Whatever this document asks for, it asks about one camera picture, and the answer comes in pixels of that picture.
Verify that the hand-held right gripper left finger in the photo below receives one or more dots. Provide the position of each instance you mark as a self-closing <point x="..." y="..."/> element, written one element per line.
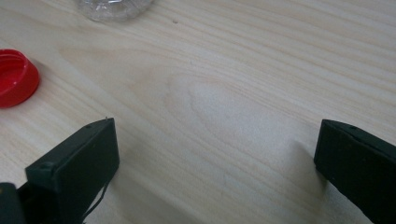
<point x="77" y="165"/>

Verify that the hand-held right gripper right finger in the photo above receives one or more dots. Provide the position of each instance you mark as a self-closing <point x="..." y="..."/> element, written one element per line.
<point x="358" y="161"/>

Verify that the clear plastic bottle red label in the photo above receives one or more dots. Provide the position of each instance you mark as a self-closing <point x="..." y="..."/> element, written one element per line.
<point x="115" y="11"/>

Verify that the red bottle cap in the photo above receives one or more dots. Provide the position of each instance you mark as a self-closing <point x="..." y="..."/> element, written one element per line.
<point x="15" y="79"/>

